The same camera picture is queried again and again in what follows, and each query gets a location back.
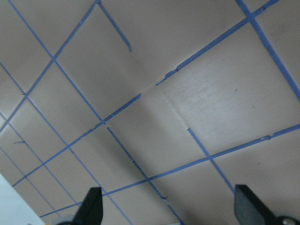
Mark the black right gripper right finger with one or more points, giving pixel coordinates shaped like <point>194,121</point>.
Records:
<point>250,210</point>

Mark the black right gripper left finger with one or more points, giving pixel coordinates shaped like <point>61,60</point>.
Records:
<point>91,209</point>

